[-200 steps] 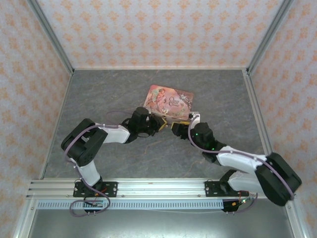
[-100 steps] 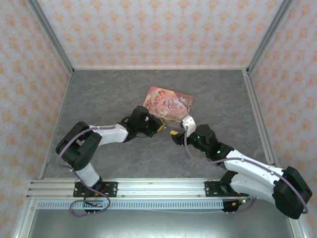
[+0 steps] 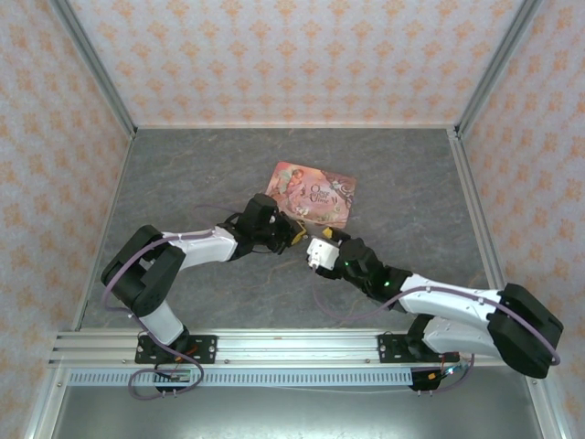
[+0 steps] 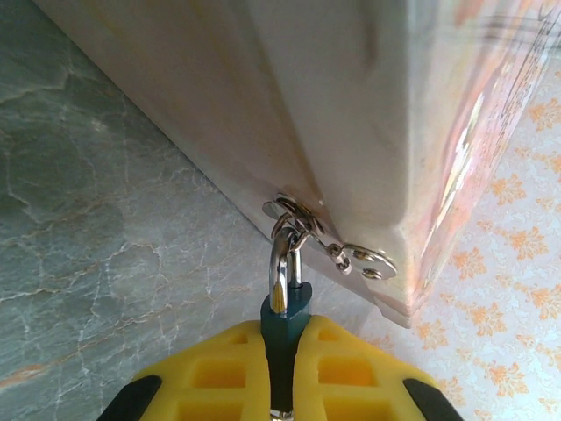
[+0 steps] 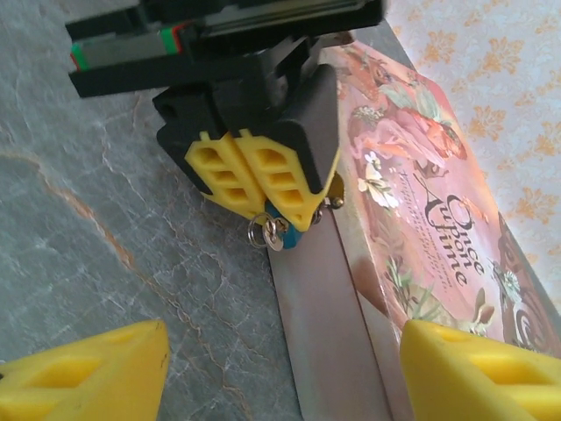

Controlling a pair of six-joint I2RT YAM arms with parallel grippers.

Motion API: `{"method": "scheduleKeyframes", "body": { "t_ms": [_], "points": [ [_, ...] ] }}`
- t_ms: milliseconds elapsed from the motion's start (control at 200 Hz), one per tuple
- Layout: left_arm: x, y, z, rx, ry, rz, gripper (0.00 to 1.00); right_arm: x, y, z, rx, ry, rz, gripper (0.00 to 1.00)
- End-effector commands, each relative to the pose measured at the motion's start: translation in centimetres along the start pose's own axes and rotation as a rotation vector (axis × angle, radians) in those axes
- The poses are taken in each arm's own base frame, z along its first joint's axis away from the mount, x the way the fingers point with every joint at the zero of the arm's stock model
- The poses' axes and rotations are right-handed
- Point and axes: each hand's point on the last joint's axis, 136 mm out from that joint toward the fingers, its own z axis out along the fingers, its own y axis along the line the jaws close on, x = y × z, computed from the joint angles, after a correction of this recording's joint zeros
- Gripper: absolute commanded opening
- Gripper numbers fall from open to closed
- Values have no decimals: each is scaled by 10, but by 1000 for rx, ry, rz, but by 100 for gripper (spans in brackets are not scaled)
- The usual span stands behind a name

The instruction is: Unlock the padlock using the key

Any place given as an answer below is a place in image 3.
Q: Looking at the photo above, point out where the aluminium frame corner post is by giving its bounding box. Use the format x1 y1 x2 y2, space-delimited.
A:
52 0 139 139
453 0 544 138

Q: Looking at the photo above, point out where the pink illustrated book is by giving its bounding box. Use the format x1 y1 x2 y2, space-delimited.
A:
264 160 359 229

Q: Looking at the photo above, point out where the slotted grey cable duct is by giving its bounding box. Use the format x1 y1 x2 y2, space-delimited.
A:
67 369 416 389

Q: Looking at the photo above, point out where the aluminium side frame rail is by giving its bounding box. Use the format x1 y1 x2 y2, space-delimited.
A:
448 129 509 296
72 131 137 331

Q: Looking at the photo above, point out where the wide aluminium base rail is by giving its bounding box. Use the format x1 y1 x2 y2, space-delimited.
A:
47 332 505 368

